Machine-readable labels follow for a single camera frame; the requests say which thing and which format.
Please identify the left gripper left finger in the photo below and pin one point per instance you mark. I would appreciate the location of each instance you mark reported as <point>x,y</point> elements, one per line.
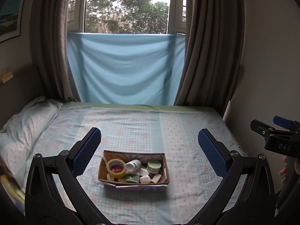
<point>53,194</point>

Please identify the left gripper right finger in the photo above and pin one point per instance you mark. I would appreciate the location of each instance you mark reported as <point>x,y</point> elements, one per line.
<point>246,192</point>

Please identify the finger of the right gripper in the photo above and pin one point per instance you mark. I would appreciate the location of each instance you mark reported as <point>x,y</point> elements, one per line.
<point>261,128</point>
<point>286,123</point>

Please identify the yellow tape roll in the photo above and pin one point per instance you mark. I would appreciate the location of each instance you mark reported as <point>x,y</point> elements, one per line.
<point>116,168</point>

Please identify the white lid green jar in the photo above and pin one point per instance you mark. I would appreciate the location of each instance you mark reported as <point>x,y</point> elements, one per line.
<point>132,178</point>

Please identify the white pill bottle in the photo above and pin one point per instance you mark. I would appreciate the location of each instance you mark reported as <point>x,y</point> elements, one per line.
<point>133,165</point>

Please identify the white earbuds case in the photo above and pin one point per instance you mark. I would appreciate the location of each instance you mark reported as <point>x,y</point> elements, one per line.
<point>145,179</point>

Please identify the green round tin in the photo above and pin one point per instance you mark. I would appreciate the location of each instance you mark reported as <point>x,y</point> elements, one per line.
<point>153,166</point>

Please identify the person right hand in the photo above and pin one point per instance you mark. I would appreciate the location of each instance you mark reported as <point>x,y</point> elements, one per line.
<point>283,171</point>

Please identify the checkered pillow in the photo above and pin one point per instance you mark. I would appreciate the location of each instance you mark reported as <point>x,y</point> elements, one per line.
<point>21,132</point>

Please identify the blue checkered bed sheet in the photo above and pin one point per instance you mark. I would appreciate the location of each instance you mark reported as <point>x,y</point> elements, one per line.
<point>141,134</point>

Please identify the green mattress pad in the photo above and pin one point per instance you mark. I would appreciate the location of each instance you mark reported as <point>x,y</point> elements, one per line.
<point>142,107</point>

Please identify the brown cardboard box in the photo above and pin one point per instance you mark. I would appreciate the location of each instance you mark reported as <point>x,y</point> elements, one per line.
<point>120,183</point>

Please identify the brown left curtain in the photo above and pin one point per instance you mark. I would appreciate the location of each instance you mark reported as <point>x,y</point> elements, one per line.
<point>48,44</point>

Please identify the brown curtain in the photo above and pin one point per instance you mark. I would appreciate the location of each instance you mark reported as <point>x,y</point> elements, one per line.
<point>48,44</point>
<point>213,50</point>

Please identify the brown right curtain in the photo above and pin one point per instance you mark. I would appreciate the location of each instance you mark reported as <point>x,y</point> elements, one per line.
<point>213,50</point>

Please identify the light blue hanging cloth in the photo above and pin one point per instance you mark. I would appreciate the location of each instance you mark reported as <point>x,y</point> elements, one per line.
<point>127,69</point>

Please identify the window frame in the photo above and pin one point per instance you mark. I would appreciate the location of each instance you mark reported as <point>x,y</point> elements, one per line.
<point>127,16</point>

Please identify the wall poster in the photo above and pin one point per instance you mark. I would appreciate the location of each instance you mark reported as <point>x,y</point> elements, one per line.
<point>11,16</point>

